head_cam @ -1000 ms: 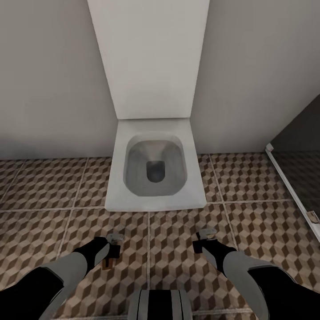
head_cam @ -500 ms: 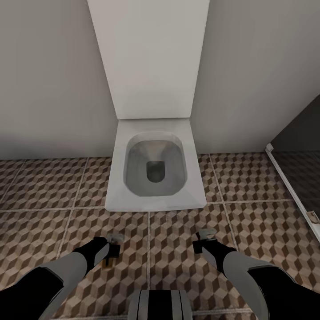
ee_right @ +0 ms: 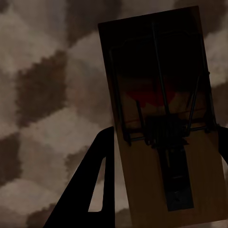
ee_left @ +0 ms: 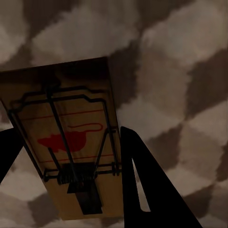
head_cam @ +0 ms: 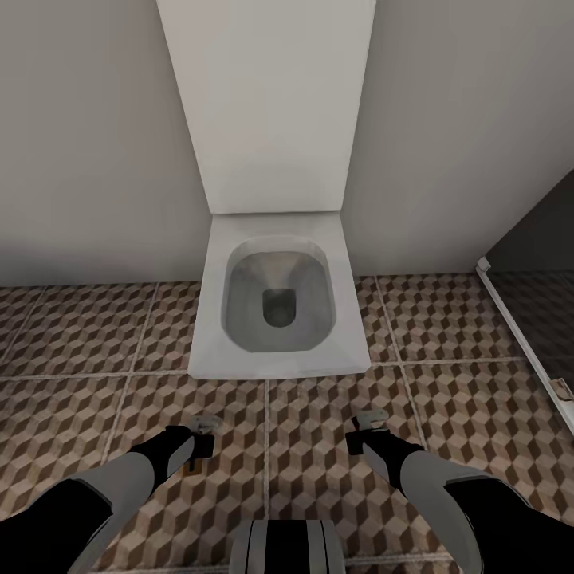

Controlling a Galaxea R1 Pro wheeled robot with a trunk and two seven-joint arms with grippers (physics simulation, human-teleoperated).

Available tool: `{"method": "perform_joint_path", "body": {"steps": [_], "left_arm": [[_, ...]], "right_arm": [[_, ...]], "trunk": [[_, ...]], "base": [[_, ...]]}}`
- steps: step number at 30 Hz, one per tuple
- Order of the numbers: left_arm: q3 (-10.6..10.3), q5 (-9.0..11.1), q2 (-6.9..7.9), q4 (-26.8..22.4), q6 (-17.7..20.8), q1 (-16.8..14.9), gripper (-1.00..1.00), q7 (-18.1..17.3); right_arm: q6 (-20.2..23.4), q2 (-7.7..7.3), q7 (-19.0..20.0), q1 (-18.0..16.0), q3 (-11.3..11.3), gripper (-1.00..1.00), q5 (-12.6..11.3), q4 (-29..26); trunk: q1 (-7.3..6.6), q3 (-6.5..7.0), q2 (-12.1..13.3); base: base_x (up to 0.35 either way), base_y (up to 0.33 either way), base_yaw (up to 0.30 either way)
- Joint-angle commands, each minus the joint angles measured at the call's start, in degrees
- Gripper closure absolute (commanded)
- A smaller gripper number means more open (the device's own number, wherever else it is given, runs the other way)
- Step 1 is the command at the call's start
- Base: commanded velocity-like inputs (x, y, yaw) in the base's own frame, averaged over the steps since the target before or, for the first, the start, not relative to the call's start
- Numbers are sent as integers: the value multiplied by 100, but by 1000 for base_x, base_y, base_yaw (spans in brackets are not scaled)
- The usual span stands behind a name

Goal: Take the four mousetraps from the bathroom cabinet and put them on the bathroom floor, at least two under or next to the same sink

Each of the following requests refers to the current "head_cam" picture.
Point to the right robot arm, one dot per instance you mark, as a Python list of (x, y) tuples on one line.
[(483, 522)]

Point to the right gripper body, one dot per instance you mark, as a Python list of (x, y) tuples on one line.
[(354, 441)]

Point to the robot trunk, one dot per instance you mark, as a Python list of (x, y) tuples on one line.
[(287, 547)]

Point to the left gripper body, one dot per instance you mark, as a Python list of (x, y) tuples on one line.
[(204, 445)]

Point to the toilet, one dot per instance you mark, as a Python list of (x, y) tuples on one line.
[(271, 92)]

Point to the shower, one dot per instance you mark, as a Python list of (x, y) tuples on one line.
[(565, 408)]

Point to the door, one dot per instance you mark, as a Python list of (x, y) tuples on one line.
[(532, 269)]

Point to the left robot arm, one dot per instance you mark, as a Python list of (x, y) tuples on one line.
[(66, 528)]

